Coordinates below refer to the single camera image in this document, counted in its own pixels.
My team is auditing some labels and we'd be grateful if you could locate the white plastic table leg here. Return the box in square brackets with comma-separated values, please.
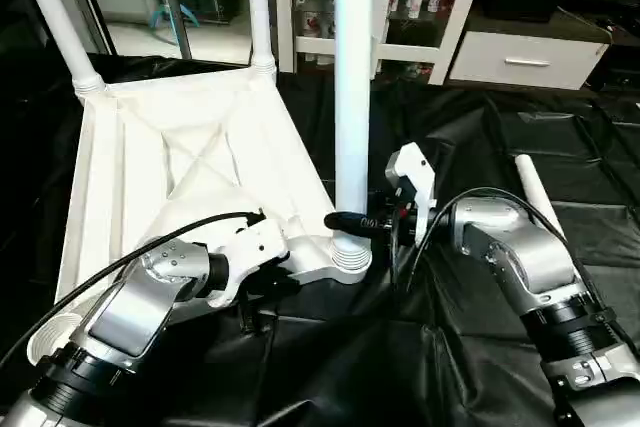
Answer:
[512, 154, 567, 240]
[244, 0, 279, 76]
[331, 0, 376, 270]
[10, 0, 107, 96]

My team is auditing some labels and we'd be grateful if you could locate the white plastic table top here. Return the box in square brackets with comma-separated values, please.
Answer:
[26, 59, 375, 366]

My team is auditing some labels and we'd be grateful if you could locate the white drawer unit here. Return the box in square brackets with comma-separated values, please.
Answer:
[447, 31, 613, 92]

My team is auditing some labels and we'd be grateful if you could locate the white glass door cabinet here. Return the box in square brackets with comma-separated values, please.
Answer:
[274, 0, 493, 86]

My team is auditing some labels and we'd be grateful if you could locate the blue plastic stool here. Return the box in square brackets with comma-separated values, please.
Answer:
[146, 3, 203, 32]

